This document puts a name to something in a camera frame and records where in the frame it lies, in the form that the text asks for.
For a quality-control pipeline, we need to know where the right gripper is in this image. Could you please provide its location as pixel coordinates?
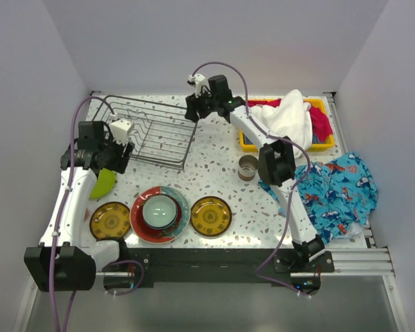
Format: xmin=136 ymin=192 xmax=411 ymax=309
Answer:
xmin=185 ymin=86 xmax=219 ymax=123

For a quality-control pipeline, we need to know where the wire dish rack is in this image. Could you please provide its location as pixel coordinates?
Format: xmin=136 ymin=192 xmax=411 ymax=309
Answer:
xmin=104 ymin=95 xmax=196 ymax=170

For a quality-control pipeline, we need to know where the metal cup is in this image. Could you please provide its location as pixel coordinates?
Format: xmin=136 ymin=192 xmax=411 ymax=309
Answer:
xmin=238 ymin=155 xmax=258 ymax=181

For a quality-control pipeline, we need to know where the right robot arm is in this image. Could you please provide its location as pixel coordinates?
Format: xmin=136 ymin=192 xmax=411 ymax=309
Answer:
xmin=185 ymin=73 xmax=325 ymax=272

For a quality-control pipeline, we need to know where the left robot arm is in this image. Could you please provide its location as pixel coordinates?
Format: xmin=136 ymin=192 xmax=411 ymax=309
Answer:
xmin=24 ymin=119 xmax=134 ymax=292

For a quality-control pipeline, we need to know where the red and blue plate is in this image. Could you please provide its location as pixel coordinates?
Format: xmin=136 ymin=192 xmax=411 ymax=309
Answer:
xmin=130 ymin=186 xmax=190 ymax=244

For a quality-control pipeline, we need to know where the left yellow patterned plate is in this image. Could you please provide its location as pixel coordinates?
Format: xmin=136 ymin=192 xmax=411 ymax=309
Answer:
xmin=89 ymin=201 xmax=131 ymax=240

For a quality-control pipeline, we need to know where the yellow patterned plate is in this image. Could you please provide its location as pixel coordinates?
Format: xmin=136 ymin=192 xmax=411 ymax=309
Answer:
xmin=190 ymin=196 xmax=232 ymax=237
xmin=89 ymin=201 xmax=131 ymax=240

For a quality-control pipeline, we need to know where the light blue bowl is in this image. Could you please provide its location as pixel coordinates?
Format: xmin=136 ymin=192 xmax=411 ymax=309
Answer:
xmin=142 ymin=194 xmax=177 ymax=230

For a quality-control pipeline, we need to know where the red bowl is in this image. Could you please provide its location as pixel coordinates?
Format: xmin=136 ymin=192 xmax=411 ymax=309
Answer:
xmin=136 ymin=195 xmax=181 ymax=238

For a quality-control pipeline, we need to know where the white towel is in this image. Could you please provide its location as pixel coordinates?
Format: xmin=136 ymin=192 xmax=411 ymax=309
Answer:
xmin=250 ymin=89 xmax=313 ymax=151

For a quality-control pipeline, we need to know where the right yellow patterned plate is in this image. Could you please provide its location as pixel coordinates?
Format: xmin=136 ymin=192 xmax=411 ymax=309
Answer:
xmin=190 ymin=196 xmax=232 ymax=237

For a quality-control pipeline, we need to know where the yellow plastic bin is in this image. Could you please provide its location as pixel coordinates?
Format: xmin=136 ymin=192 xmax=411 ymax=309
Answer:
xmin=239 ymin=98 xmax=335 ymax=153

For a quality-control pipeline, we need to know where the red cloth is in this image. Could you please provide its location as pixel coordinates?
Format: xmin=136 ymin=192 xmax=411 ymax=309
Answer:
xmin=249 ymin=99 xmax=333 ymax=144

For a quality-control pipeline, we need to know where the blue patterned cloth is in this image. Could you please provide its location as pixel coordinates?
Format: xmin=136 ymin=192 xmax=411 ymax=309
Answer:
xmin=258 ymin=151 xmax=380 ymax=245

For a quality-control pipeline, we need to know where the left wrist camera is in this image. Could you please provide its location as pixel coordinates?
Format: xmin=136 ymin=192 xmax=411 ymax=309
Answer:
xmin=109 ymin=119 xmax=133 ymax=145

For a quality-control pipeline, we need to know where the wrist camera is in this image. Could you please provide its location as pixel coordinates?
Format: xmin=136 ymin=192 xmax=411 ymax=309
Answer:
xmin=187 ymin=73 xmax=208 ymax=97
xmin=109 ymin=119 xmax=133 ymax=145

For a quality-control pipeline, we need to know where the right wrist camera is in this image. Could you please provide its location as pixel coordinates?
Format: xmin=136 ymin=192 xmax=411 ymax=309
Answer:
xmin=187 ymin=73 xmax=208 ymax=97

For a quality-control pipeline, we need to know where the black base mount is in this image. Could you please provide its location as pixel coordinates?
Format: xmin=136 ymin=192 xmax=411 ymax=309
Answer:
xmin=98 ymin=248 xmax=335 ymax=294

